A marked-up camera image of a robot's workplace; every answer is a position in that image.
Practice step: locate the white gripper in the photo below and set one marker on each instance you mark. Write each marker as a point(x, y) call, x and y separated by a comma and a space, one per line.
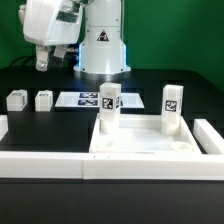
point(51, 22)

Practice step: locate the white square tabletop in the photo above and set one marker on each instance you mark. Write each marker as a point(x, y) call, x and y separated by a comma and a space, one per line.
point(142, 134)

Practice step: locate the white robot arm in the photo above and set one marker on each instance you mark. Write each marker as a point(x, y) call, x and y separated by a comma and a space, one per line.
point(95, 26)

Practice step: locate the white marker plate with tags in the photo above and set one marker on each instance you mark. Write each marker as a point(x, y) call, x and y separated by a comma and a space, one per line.
point(91, 100)

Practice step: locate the white U-shaped obstacle fence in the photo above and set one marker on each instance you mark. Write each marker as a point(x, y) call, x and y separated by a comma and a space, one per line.
point(64, 165)

